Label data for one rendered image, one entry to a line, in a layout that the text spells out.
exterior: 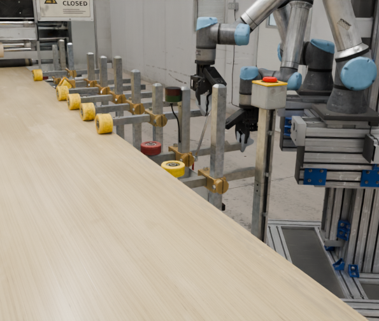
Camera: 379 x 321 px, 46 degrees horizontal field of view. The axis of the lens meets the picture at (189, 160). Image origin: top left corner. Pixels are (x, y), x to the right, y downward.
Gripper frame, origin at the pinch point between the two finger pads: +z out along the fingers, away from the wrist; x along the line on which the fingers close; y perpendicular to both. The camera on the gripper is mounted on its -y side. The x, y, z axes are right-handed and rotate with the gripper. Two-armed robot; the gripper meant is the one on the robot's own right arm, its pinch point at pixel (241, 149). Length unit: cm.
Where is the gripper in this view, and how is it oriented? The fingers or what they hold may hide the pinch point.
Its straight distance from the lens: 197.6
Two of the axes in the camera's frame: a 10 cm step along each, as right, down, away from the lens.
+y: 8.8, -1.4, 4.5
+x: -4.7, -2.9, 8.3
